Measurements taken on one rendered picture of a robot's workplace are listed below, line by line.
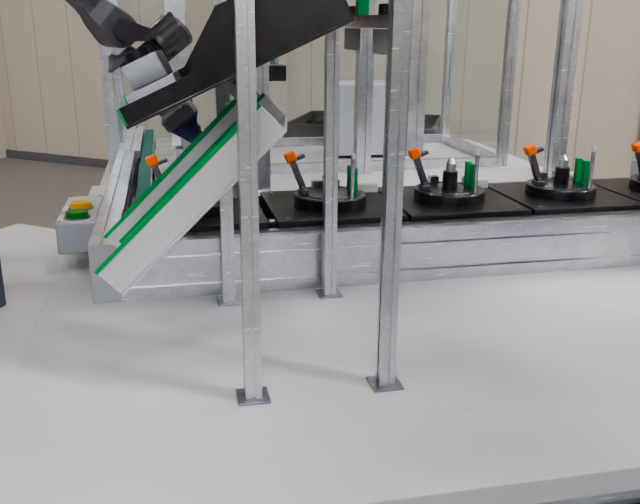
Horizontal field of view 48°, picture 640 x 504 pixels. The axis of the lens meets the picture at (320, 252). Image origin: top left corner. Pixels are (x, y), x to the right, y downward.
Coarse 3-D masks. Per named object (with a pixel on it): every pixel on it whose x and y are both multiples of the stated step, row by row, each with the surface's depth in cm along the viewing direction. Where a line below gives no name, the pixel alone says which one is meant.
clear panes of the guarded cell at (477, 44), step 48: (144, 0) 243; (192, 0) 246; (384, 0) 259; (432, 0) 263; (480, 0) 241; (192, 48) 250; (432, 48) 268; (480, 48) 243; (288, 96) 262; (432, 96) 274; (480, 96) 246; (480, 144) 248
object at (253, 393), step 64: (256, 128) 77; (384, 128) 82; (256, 192) 80; (384, 192) 84; (256, 256) 82; (384, 256) 85; (256, 320) 84; (384, 320) 88; (256, 384) 87; (384, 384) 91
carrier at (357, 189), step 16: (352, 160) 130; (352, 176) 131; (272, 192) 146; (288, 192) 146; (304, 192) 135; (320, 192) 138; (352, 192) 132; (368, 192) 147; (272, 208) 134; (288, 208) 134; (304, 208) 133; (320, 208) 132; (352, 208) 133; (368, 208) 134; (288, 224) 125; (304, 224) 126; (320, 224) 126
